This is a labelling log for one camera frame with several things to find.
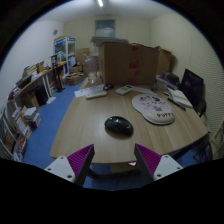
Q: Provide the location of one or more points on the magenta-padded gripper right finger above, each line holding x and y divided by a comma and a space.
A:
166, 166

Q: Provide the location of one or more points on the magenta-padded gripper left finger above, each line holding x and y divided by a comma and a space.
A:
60, 166

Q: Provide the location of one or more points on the black computer mouse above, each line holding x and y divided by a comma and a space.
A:
118, 125

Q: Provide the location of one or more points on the white printed mouse pad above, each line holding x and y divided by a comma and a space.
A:
151, 105

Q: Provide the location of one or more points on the white shelf unit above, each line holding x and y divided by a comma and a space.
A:
16, 130

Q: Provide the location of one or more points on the black marker pen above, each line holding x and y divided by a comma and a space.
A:
176, 104

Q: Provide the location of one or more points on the white notebook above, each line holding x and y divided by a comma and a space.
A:
181, 97

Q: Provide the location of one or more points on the black office chair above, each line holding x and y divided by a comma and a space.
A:
191, 86

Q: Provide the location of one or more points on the blue book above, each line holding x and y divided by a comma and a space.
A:
165, 82

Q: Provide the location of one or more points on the white remote with display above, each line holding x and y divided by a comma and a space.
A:
124, 90

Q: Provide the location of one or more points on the wooden side desk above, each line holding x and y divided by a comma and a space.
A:
31, 83

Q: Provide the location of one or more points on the black floor stand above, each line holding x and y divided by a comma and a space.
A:
58, 78

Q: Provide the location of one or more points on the open cardboard floor box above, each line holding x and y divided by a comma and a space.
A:
74, 79

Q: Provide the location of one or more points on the dark bag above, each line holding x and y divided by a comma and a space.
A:
171, 77

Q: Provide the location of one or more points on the clear glass jar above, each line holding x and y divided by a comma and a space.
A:
91, 70

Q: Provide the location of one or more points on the small brown cardboard box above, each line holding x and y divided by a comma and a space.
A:
165, 61

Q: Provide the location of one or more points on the large brown cardboard box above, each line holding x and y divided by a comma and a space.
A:
128, 63

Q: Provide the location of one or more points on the blue white display cabinet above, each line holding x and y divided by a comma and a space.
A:
65, 50

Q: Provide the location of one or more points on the ceiling light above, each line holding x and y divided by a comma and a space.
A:
100, 3

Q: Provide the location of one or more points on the round wall clock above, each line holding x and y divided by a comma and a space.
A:
55, 32

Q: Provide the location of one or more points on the wall window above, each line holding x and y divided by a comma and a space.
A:
105, 28

